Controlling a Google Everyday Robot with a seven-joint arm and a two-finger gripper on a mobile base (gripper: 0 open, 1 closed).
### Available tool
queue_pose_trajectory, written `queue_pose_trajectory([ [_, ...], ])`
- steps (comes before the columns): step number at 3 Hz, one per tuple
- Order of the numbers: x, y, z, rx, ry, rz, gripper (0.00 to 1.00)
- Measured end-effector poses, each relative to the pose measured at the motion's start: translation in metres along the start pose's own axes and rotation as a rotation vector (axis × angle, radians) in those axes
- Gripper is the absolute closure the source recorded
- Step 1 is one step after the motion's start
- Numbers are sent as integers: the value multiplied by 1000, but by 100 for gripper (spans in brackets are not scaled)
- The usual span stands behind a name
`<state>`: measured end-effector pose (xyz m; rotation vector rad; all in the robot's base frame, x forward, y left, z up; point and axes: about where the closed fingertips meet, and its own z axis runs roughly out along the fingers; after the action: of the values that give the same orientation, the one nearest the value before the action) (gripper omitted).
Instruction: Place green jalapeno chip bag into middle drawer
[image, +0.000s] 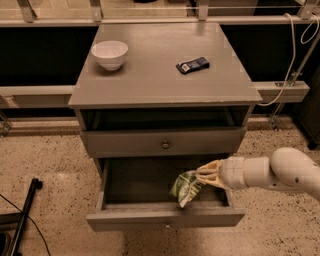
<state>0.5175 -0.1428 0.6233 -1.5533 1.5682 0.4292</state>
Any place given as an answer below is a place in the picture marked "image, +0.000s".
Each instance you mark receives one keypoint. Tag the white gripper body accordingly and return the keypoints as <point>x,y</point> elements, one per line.
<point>232,173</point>

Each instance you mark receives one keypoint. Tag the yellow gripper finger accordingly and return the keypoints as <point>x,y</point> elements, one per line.
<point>211,168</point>
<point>216,182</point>

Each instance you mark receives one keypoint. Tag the green jalapeno chip bag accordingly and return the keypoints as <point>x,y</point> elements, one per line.
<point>186,187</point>

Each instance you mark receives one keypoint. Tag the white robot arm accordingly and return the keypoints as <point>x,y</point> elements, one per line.
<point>287,170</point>

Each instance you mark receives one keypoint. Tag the grey wooden drawer cabinet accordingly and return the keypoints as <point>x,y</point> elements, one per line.
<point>226,86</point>

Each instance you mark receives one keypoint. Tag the open grey middle drawer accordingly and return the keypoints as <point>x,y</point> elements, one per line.
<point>135,194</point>

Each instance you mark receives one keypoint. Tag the closed grey upper drawer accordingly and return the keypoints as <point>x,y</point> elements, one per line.
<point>145,143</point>

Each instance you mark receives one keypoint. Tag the dark blue snack bar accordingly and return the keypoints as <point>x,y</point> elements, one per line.
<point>193,65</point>

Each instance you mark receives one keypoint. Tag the white ceramic bowl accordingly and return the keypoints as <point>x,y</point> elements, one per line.
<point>110,55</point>

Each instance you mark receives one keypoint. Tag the black stand leg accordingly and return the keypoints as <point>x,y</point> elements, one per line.
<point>18,220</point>

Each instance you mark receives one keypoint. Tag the metal railing frame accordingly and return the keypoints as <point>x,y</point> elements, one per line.
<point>44,44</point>

